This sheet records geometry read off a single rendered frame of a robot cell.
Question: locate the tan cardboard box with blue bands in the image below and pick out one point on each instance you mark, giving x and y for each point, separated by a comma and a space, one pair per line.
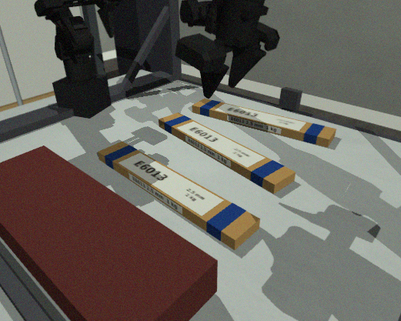
292, 128

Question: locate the tan welding electrode pack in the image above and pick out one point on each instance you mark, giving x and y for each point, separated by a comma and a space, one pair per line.
219, 217
261, 170

